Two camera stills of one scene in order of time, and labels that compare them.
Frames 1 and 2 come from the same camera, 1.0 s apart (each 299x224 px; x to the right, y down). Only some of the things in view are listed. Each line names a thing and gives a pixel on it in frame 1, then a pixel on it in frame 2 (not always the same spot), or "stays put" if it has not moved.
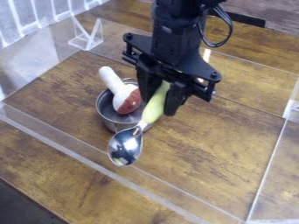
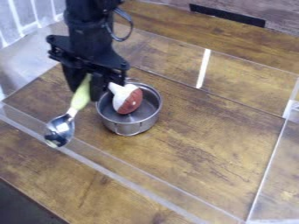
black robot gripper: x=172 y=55 → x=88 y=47
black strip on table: x=247 y=19 stays put
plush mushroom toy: x=127 y=96 stays put
